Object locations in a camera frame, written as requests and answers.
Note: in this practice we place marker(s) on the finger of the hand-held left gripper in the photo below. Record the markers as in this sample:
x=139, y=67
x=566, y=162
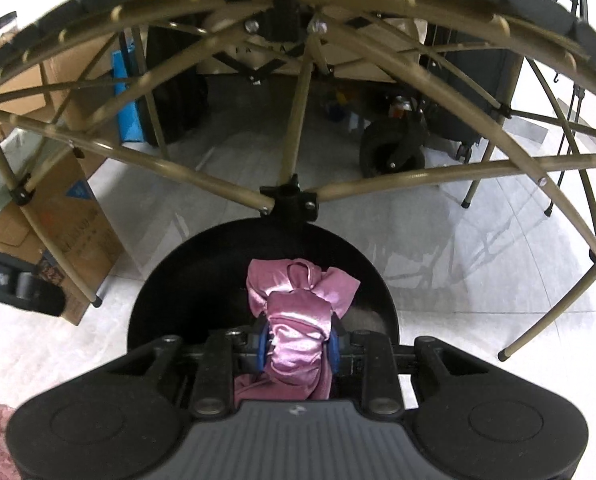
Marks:
x=7, y=280

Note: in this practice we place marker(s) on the black wheeled cart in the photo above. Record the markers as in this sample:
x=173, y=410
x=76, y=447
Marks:
x=227, y=62

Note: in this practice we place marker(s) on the pink satin cloth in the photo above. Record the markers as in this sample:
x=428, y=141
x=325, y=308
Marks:
x=298, y=320

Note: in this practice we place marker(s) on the black round bin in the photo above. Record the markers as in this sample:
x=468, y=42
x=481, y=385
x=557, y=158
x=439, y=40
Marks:
x=202, y=285

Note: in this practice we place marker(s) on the black suitcase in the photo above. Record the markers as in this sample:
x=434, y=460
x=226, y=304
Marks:
x=478, y=90

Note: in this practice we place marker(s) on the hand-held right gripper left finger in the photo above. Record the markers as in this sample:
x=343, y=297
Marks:
x=264, y=342

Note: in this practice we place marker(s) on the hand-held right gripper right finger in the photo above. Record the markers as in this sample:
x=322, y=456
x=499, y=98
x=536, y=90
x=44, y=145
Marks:
x=334, y=347

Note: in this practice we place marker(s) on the blue plastic box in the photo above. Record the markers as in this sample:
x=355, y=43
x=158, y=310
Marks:
x=130, y=110

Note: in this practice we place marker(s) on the cardboard box blue triangle print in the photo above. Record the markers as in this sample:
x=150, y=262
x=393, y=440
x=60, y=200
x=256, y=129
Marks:
x=72, y=220

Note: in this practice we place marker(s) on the tan folding slatted table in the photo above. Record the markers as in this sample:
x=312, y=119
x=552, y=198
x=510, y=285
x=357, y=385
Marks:
x=298, y=110

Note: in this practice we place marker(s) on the pale green plastic bag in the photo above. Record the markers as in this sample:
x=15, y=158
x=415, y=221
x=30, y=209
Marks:
x=32, y=160

